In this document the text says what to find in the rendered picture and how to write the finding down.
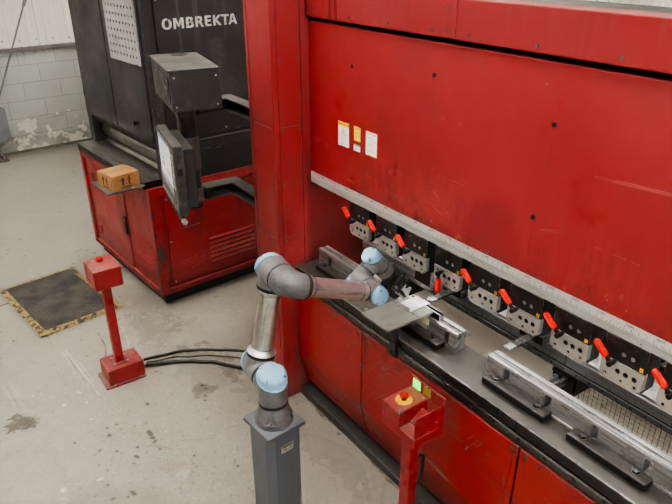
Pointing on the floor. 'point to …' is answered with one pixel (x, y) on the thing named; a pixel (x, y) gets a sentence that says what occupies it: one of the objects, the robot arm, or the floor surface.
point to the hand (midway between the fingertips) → (404, 298)
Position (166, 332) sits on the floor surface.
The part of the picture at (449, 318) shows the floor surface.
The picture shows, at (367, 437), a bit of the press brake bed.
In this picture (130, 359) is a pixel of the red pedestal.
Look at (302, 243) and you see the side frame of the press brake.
